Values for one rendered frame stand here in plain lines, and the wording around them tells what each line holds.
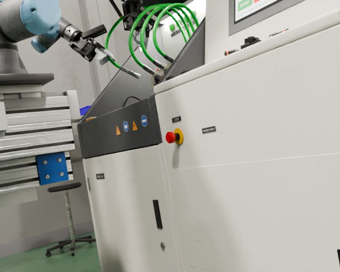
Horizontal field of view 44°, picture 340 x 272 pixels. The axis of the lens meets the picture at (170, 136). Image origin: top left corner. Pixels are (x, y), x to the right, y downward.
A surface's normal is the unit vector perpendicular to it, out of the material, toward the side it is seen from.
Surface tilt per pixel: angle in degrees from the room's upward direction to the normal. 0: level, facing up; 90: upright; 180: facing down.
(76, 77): 90
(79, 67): 90
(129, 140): 90
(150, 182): 90
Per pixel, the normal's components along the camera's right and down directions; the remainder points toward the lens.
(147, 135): -0.82, 0.13
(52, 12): 0.89, -0.05
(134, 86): 0.55, -0.12
